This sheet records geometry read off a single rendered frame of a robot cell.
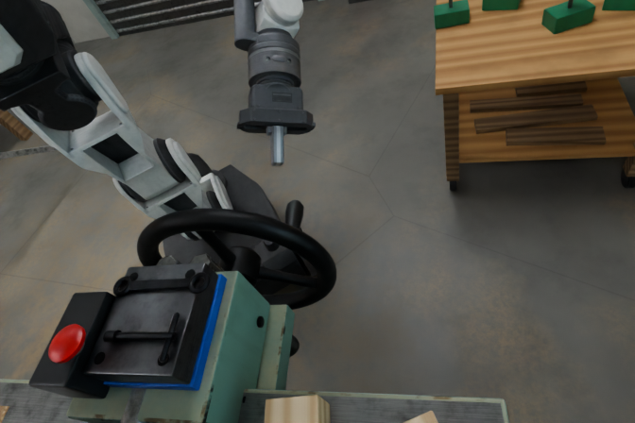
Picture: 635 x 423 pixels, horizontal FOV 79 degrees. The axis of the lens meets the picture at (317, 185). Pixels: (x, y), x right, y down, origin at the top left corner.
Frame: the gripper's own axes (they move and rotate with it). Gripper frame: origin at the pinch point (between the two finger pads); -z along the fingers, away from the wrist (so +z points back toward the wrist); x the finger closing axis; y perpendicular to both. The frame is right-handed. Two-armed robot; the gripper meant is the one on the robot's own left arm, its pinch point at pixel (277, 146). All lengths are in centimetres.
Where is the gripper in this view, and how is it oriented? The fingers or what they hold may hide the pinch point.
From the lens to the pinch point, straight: 62.7
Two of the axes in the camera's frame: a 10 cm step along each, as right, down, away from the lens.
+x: -9.6, 0.0, -2.7
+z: -0.5, -9.8, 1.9
